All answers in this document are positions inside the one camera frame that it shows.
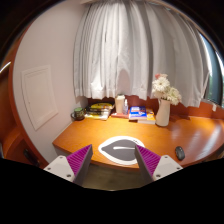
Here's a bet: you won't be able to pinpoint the yellow book under blue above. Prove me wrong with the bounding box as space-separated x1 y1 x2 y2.
139 112 156 124

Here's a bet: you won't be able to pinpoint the yellow black book stack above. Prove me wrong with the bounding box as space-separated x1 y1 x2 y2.
84 103 114 120

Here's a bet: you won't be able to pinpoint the black computer mouse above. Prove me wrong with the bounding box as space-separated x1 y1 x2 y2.
175 146 185 161

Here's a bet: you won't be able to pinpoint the white wall outlet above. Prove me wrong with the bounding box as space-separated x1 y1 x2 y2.
212 104 217 112

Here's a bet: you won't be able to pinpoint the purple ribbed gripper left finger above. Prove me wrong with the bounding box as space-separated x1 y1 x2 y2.
67 145 93 186

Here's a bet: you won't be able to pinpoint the blue white book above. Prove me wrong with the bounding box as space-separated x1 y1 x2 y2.
129 106 147 120

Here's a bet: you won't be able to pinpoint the white carton box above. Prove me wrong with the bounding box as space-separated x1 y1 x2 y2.
115 95 125 113

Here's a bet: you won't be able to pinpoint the white and pink flowers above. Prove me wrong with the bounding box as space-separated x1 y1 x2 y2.
152 73 182 105

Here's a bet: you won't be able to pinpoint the grey white mouse pad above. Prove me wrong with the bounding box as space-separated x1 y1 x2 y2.
98 136 144 166

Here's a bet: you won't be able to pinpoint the dark green mug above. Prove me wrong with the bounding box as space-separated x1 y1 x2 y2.
71 107 85 121

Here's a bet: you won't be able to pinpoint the white wall access panel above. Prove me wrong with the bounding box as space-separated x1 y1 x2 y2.
21 65 58 130

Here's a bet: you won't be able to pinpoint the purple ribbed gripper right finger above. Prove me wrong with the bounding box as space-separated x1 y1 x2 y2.
135 145 161 184

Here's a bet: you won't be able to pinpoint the white ceramic vase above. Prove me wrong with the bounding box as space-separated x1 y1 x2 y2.
156 99 170 127

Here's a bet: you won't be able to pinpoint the small clear bottle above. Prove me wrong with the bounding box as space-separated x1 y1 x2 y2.
123 99 128 115

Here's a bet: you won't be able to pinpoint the white sheer curtain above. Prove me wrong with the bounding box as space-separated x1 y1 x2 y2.
74 0 209 107

